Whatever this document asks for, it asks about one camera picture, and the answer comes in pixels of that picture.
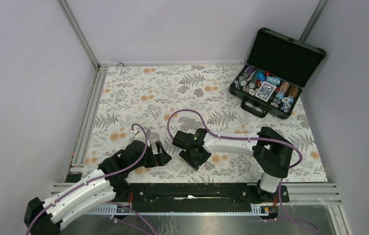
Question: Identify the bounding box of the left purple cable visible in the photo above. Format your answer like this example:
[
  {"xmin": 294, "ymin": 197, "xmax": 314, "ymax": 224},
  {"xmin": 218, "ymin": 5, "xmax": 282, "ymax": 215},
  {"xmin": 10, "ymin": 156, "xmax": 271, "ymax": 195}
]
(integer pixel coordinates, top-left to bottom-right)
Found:
[{"xmin": 25, "ymin": 123, "xmax": 149, "ymax": 235}]

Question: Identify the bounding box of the black poker chip case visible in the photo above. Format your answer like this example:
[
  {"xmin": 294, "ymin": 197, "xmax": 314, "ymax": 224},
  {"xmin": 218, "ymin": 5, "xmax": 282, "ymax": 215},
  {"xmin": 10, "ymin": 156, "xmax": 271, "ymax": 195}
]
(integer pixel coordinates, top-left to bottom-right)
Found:
[{"xmin": 229, "ymin": 27, "xmax": 326, "ymax": 119}]

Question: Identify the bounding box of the purple cable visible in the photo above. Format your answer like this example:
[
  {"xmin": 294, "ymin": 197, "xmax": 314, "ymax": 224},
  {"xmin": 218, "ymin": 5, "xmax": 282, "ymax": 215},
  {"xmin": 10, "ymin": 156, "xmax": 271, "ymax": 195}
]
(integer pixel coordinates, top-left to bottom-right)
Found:
[
  {"xmin": 25, "ymin": 123, "xmax": 149, "ymax": 235},
  {"xmin": 167, "ymin": 109, "xmax": 320, "ymax": 233}
]

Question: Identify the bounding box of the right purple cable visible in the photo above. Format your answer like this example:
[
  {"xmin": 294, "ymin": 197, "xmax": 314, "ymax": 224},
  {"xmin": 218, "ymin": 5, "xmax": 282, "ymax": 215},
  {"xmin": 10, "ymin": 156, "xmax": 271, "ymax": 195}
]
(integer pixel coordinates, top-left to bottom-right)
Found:
[{"xmin": 167, "ymin": 109, "xmax": 320, "ymax": 233}]

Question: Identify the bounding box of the blue playing card deck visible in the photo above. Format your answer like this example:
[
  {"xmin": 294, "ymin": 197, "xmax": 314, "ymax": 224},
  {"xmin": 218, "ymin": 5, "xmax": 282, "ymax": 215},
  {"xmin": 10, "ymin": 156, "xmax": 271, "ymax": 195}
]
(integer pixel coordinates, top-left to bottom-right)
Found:
[{"xmin": 255, "ymin": 82, "xmax": 276, "ymax": 102}]

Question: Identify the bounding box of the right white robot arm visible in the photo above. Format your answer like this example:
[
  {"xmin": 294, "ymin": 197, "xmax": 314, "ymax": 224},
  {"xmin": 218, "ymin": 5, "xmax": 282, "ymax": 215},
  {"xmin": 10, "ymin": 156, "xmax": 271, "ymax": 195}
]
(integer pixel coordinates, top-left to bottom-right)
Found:
[{"xmin": 172, "ymin": 127, "xmax": 293, "ymax": 202}]

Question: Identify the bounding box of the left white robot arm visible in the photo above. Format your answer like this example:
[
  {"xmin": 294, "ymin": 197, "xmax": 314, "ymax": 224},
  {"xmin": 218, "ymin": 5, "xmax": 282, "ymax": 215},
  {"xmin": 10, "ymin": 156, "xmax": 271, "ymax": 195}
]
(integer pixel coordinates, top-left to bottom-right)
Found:
[{"xmin": 24, "ymin": 141, "xmax": 172, "ymax": 235}]

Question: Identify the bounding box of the floral table mat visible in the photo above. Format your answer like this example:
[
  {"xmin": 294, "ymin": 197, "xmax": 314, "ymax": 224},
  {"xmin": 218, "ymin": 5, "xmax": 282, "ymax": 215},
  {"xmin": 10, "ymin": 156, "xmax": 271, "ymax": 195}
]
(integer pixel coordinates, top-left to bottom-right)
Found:
[{"xmin": 82, "ymin": 65, "xmax": 327, "ymax": 183}]

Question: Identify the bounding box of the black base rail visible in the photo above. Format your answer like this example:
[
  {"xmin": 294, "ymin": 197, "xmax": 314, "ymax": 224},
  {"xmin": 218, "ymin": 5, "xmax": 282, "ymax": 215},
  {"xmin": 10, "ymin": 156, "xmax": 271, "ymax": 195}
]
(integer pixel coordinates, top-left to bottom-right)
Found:
[{"xmin": 112, "ymin": 183, "xmax": 290, "ymax": 214}]

